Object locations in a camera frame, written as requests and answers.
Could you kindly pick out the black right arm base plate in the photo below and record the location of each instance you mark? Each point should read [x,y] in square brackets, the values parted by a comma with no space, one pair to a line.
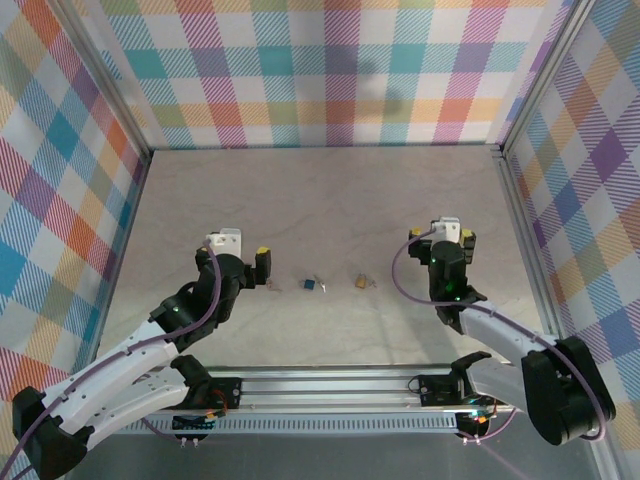
[435,390]

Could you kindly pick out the blue padlock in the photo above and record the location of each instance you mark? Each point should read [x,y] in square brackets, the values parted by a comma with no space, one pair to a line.
[308,285]

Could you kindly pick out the aluminium frame side rail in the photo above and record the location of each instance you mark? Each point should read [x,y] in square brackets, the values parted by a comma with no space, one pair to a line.
[520,215]
[127,220]

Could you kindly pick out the aluminium frame post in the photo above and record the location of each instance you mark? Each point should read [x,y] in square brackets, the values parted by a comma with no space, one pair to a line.
[107,75]
[542,75]

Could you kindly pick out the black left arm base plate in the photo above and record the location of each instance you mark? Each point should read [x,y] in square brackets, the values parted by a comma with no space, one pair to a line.
[230,392]

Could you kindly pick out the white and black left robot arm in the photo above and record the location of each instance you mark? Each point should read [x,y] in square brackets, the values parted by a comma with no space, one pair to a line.
[125,372]

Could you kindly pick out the brass padlock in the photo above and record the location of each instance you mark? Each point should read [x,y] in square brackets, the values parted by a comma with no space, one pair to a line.
[360,282]

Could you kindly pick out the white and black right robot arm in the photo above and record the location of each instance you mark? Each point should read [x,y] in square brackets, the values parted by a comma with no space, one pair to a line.
[500,330]

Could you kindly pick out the long aluminium base rail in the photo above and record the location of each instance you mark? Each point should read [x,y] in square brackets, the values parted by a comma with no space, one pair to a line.
[325,387]

